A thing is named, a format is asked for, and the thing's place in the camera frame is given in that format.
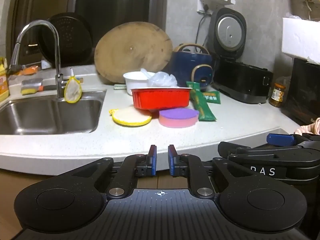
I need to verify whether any purple pink sponge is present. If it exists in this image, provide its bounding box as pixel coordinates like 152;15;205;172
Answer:
159;108;199;128

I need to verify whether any yellow round sponge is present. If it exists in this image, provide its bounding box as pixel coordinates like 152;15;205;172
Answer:
109;106;152;127

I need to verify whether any long green wrapper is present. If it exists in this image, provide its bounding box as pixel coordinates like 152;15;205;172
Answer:
186;81;216;121

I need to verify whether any red plastic food container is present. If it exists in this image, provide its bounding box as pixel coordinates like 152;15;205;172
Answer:
132;87;191;110

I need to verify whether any clear plastic bag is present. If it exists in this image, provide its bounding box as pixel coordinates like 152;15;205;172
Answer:
140;68;177;88

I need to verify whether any white paper bowl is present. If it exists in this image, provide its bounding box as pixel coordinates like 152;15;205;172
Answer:
123;71;155;96

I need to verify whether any short green wrapper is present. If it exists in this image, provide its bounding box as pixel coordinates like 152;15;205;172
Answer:
202;91;221;104

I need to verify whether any chrome kitchen faucet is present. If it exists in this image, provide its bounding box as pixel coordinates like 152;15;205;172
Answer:
9;20;66;99

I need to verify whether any black microwave oven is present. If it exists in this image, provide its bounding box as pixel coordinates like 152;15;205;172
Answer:
281;58;320;125

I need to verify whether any glass sauce jar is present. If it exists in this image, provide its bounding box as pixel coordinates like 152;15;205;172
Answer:
269;83;286;107

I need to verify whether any green white knitted cloth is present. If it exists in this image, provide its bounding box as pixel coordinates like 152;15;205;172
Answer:
113;84;127;90

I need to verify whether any black open rice cooker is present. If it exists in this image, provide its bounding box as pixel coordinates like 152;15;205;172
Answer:
207;8;273;104

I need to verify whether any blue rice cooker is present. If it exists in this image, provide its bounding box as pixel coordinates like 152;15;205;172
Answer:
163;43;213;89

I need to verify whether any yellow mesh sink strainer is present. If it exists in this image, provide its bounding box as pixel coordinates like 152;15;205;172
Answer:
64;68;82;103

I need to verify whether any stainless steel sink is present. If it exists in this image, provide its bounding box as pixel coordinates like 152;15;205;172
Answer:
0;90;106;135

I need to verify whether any white foam box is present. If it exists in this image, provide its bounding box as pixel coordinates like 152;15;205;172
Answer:
281;17;319;65

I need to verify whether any round wooden cutting board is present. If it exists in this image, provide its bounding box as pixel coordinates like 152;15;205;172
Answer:
94;22;173;83

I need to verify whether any yellow grey scrub sponge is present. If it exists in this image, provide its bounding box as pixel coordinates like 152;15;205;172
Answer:
21;78;43;95

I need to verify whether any yellow detergent bottle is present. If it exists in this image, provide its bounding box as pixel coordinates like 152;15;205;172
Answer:
0;57;9;102

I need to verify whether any black colander pan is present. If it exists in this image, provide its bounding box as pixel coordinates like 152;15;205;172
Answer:
37;12;93;67

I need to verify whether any black power cable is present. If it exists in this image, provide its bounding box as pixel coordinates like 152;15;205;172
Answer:
195;4;211;53

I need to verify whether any white wall power socket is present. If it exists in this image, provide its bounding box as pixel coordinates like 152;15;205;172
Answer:
197;0;236;15

